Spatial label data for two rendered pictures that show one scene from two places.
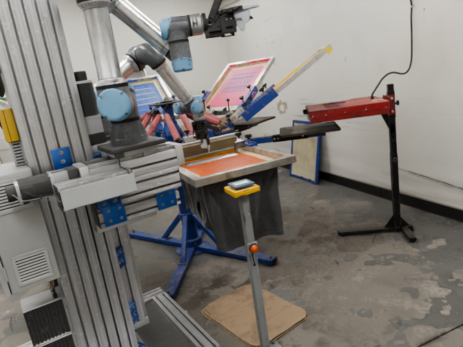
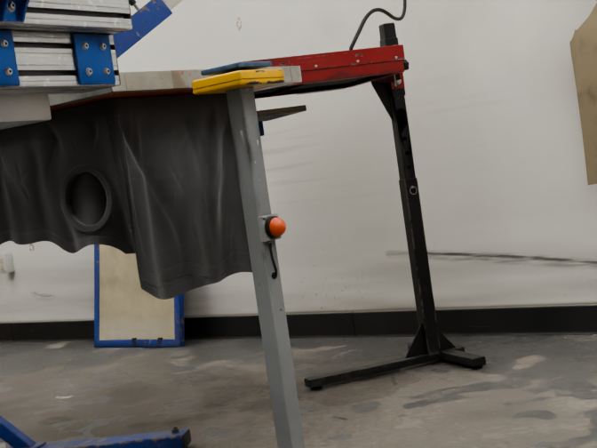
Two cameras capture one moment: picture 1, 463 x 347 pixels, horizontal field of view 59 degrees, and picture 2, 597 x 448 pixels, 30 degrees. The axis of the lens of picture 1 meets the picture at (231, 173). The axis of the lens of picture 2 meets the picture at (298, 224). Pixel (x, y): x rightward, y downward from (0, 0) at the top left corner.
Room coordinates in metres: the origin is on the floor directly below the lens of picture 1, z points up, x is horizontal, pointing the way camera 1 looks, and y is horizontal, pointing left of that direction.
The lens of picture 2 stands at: (-0.12, 0.95, 0.76)
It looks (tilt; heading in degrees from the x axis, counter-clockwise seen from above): 3 degrees down; 331
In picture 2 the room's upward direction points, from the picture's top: 8 degrees counter-clockwise
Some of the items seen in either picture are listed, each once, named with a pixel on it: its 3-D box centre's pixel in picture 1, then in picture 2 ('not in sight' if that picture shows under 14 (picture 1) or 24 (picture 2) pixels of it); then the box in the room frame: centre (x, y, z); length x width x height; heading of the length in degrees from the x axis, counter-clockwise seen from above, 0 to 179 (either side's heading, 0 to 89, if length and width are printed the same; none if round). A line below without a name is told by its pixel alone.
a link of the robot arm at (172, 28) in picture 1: (176, 28); not in sight; (1.55, 0.12, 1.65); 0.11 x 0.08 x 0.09; 94
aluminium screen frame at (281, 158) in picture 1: (220, 160); (95, 104); (2.40, 0.06, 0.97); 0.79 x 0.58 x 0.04; 21
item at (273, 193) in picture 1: (246, 208); (197, 192); (2.12, -0.05, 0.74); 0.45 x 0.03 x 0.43; 111
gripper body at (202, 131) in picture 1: (200, 129); not in sight; (2.58, 0.15, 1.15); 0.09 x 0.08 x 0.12; 111
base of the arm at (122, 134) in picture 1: (127, 129); not in sight; (1.67, 0.39, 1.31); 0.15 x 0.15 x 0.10
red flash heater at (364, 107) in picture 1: (346, 109); (304, 75); (3.16, -0.97, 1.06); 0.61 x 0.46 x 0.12; 81
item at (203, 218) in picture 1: (199, 198); (59, 188); (2.28, 0.21, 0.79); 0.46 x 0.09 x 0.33; 21
